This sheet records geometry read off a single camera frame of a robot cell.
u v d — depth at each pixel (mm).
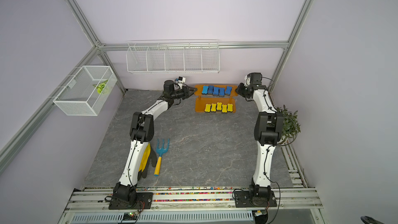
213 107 1080
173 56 1004
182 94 966
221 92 981
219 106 1085
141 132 694
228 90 992
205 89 992
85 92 826
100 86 808
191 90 1017
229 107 1085
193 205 736
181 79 1004
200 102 1150
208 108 1074
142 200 736
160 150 906
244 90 901
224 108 1064
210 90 990
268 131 598
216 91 990
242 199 736
